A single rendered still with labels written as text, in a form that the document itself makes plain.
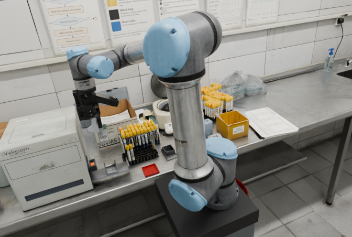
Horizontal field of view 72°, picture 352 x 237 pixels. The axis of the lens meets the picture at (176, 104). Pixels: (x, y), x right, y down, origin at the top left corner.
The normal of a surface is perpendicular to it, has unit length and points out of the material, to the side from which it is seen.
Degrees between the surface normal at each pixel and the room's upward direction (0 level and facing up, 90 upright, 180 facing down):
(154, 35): 85
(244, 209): 4
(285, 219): 0
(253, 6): 93
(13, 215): 0
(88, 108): 90
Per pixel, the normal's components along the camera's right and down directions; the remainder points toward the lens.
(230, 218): -0.06, -0.87
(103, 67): 0.77, 0.22
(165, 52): -0.64, 0.29
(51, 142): 0.37, 0.36
